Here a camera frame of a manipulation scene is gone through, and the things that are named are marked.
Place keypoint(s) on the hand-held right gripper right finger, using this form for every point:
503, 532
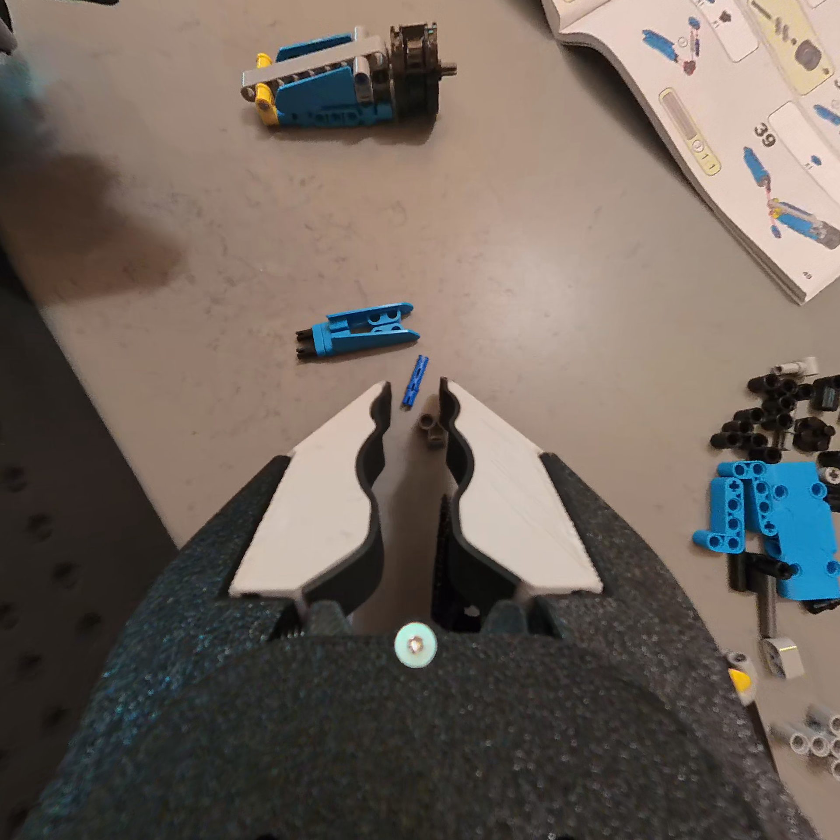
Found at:
525, 518

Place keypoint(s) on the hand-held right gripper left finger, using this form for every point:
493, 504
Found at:
308, 518

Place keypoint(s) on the blue pin brick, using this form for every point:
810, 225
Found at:
415, 380

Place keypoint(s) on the blue panel brick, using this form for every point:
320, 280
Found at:
354, 331

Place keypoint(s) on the pile of toy bricks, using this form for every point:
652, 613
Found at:
787, 512

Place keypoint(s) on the wheel and beam assembly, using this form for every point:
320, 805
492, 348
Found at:
315, 92

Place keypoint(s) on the grey desk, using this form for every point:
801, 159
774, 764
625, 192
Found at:
525, 262

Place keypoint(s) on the instruction manual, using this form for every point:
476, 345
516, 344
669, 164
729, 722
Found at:
722, 98

